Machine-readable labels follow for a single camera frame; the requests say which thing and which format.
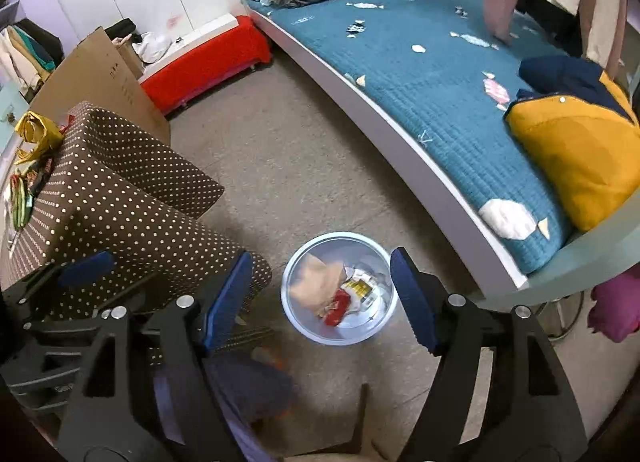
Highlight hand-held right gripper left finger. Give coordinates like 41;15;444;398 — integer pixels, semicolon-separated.
60;251;254;462

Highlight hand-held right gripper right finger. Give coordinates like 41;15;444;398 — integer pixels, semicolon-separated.
390;247;588;462

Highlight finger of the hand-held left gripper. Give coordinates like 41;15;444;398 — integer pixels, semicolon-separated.
0;251;116;313
22;309;113;343

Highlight yellow label carton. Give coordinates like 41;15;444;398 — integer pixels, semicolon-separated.
342;267;383;313

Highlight red snack packet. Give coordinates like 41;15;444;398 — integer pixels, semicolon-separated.
322;289;353;327

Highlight light blue plastic bin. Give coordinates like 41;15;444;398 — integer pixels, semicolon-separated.
281;233;399;345

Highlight green striped packet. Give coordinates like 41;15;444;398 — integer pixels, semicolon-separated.
10;169;36;230

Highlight orange bread wrapper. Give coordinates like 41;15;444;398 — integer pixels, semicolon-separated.
290;253;346;315

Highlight yellow bag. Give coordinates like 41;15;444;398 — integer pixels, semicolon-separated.
14;111;63;164

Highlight brown polka dot tablecloth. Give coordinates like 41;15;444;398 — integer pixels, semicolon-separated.
0;101;273;323

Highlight black chair leg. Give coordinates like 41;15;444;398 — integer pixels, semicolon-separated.
350;382;382;458

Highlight bed with teal quilt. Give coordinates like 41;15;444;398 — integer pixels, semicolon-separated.
232;0;640;308

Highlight brown cardboard box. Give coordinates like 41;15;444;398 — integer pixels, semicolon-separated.
30;27;171;143

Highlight teal drawer unit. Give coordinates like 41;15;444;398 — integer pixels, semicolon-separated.
0;82;31;155

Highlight magenta garment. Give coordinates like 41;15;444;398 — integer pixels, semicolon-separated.
590;274;640;343

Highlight teal quilted mattress cover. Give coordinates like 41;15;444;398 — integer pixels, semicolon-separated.
240;0;640;275

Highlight cream hanging garment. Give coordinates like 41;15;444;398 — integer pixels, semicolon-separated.
0;29;38;90

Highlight yellow navy jacket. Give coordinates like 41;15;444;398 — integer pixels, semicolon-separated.
505;56;640;233

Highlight green hanging garment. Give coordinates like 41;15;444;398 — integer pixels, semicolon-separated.
12;24;63;70

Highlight small white plastic bag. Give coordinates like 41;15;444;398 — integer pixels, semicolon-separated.
132;32;173;63

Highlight black bag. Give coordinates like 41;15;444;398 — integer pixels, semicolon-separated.
105;18;146;45

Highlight red skirted white bench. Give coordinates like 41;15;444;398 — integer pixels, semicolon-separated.
137;13;273;115

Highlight black hanging garment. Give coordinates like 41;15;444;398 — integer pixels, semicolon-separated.
515;0;601;58

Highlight chrome post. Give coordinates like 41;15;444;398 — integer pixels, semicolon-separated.
537;287;586;343

